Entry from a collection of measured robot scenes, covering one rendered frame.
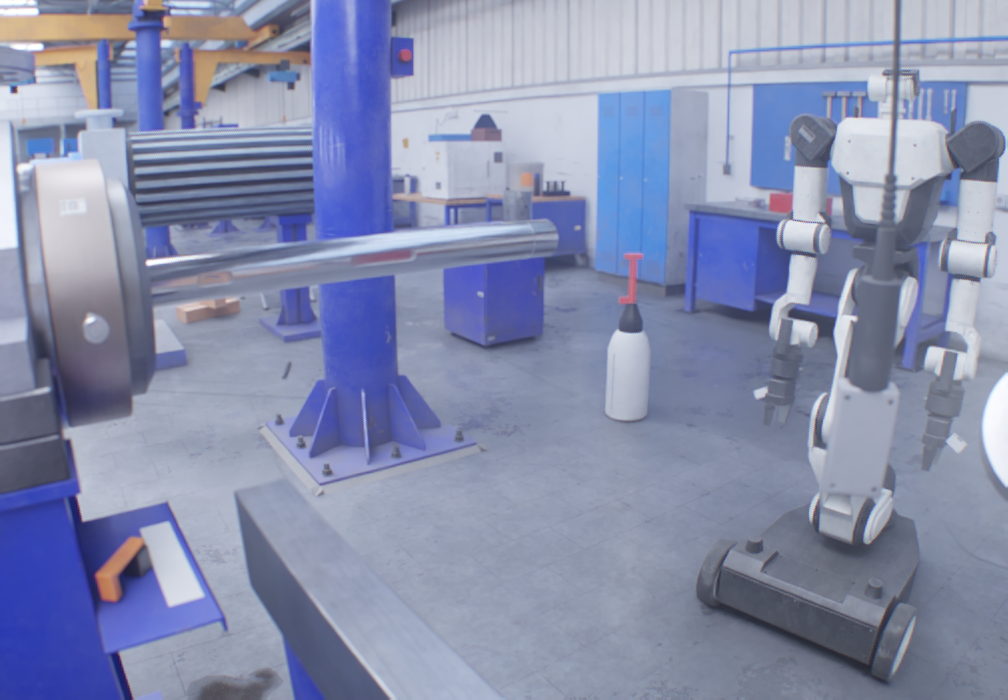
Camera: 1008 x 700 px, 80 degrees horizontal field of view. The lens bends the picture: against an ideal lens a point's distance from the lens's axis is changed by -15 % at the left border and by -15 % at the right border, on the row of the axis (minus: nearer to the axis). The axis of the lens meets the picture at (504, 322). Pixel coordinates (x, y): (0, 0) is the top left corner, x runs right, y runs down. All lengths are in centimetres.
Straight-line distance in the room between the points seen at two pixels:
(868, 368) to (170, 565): 81
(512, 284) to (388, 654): 394
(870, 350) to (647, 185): 548
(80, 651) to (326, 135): 226
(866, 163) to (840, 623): 114
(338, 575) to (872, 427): 57
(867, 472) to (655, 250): 542
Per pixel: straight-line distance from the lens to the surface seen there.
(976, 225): 181
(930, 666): 212
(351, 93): 276
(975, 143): 179
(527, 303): 454
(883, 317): 75
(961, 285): 182
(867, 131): 180
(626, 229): 638
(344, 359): 289
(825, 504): 203
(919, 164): 176
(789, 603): 195
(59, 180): 96
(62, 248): 89
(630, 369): 326
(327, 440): 299
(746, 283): 530
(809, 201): 192
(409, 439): 298
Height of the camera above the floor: 126
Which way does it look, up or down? 14 degrees down
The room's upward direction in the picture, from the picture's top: straight up
